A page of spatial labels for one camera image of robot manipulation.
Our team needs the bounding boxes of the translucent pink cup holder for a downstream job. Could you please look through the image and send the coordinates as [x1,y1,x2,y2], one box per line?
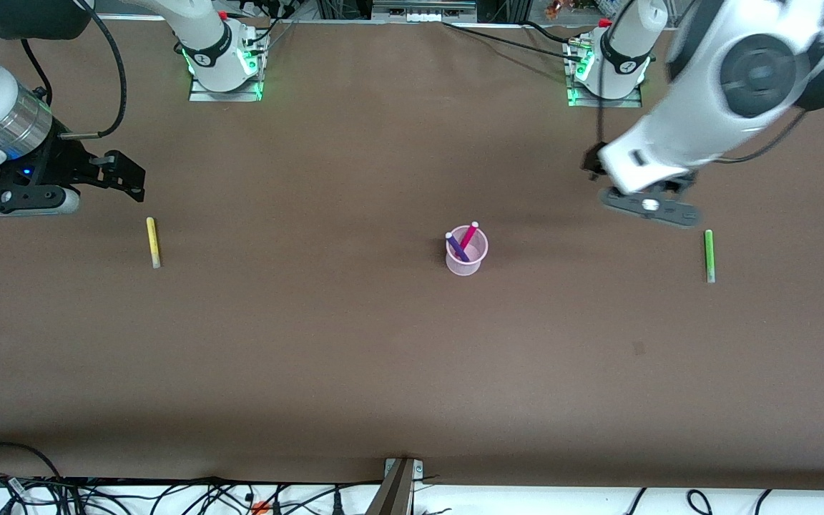
[445,225,489,276]

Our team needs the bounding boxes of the white power strip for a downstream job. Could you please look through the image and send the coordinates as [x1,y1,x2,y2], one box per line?
[372,0,478,23]

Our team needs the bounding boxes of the brown table cover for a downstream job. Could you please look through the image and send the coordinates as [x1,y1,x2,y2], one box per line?
[0,14,824,491]

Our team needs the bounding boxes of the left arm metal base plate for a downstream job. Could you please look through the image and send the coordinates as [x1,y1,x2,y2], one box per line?
[564,36,644,109]

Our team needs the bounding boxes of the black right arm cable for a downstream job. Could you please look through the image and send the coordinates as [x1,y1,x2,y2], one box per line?
[21,0,128,138]

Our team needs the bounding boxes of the long black table cable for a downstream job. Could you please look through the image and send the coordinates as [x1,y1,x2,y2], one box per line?
[443,21,584,62]

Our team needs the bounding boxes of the black looping floor cable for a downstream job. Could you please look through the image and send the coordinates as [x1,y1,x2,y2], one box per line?
[0,441,64,515]

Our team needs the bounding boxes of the tangled black floor cables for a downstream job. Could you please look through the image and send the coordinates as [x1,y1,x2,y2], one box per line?
[0,474,384,515]

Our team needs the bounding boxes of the metal bracket with post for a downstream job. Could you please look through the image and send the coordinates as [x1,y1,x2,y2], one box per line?
[368,458,425,515]

